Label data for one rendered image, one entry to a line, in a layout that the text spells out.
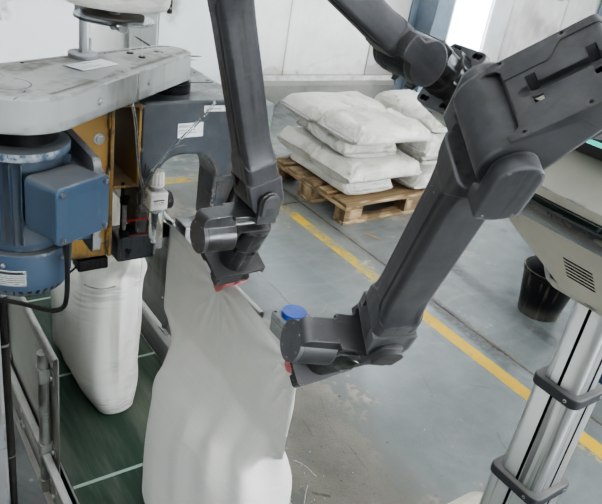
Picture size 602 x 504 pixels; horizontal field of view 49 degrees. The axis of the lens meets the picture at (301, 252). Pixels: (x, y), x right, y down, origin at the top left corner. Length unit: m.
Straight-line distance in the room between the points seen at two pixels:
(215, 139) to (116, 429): 0.90
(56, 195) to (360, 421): 1.87
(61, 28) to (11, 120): 3.13
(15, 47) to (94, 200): 3.07
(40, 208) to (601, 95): 0.76
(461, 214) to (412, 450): 2.04
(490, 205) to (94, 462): 1.46
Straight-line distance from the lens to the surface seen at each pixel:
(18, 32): 4.06
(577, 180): 1.09
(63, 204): 1.00
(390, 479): 2.47
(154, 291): 2.42
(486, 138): 0.53
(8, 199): 1.07
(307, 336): 0.84
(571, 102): 0.52
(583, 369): 1.40
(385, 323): 0.79
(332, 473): 2.43
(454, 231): 0.64
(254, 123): 1.00
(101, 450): 1.88
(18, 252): 1.11
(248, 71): 0.97
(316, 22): 6.52
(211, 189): 1.43
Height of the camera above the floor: 1.71
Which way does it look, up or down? 27 degrees down
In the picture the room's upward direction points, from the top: 10 degrees clockwise
